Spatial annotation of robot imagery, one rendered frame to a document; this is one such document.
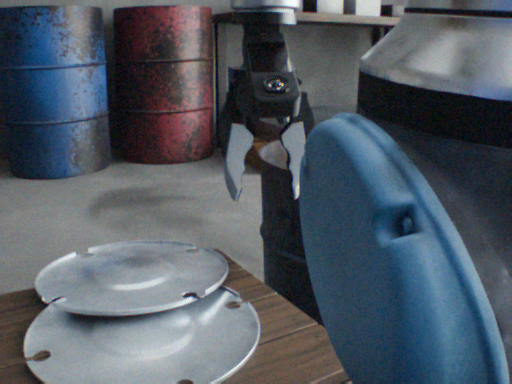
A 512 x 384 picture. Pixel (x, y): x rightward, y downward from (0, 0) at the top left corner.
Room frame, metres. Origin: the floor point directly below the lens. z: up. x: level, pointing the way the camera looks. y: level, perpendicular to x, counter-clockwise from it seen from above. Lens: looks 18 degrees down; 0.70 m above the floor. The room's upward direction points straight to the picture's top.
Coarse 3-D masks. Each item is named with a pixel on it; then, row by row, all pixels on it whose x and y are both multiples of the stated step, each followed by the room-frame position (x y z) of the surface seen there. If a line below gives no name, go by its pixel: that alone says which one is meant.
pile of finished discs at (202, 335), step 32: (224, 288) 0.64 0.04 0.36; (64, 320) 0.55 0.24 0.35; (96, 320) 0.56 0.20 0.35; (128, 320) 0.55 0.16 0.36; (160, 320) 0.55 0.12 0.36; (192, 320) 0.56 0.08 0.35; (224, 320) 0.56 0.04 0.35; (256, 320) 0.56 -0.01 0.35; (32, 352) 0.48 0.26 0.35; (64, 352) 0.48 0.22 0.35; (96, 352) 0.49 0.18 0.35; (128, 352) 0.48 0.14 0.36; (160, 352) 0.49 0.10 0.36; (192, 352) 0.49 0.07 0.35; (224, 352) 0.49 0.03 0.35
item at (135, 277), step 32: (64, 256) 0.75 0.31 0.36; (96, 256) 0.76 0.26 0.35; (128, 256) 0.76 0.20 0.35; (160, 256) 0.76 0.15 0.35; (192, 256) 0.76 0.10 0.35; (64, 288) 0.62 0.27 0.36; (96, 288) 0.62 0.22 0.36; (128, 288) 0.62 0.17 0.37; (160, 288) 0.63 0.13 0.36; (192, 288) 0.62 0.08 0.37
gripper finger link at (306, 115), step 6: (306, 96) 0.56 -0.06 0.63; (306, 102) 0.56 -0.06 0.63; (300, 108) 0.56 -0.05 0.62; (306, 108) 0.56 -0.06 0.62; (300, 114) 0.56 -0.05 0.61; (306, 114) 0.56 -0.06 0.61; (312, 114) 0.56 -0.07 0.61; (294, 120) 0.56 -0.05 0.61; (300, 120) 0.56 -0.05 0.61; (306, 120) 0.56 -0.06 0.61; (312, 120) 0.56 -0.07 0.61; (306, 126) 0.56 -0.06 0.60; (312, 126) 0.56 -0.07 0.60; (306, 132) 0.56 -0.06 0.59; (306, 138) 0.56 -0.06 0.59
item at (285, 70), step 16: (256, 48) 0.53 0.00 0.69; (272, 48) 0.53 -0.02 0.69; (256, 64) 0.51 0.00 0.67; (272, 64) 0.51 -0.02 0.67; (288, 64) 0.51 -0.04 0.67; (256, 80) 0.49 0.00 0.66; (272, 80) 0.48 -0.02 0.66; (288, 80) 0.49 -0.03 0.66; (256, 96) 0.47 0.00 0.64; (272, 96) 0.47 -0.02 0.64; (288, 96) 0.47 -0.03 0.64; (256, 112) 0.47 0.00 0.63; (272, 112) 0.47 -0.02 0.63; (288, 112) 0.47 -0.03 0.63
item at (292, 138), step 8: (288, 120) 0.57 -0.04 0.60; (288, 128) 0.55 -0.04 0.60; (296, 128) 0.56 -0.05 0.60; (280, 136) 0.56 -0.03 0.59; (288, 136) 0.56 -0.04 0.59; (296, 136) 0.56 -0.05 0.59; (304, 136) 0.56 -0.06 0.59; (288, 144) 0.56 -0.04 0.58; (296, 144) 0.56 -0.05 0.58; (288, 152) 0.56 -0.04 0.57; (296, 152) 0.56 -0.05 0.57; (288, 160) 0.56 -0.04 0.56; (296, 160) 0.56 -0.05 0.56; (288, 168) 0.56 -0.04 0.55; (296, 168) 0.56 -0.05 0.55; (296, 176) 0.56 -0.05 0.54; (296, 184) 0.56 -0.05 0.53; (296, 192) 0.56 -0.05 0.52
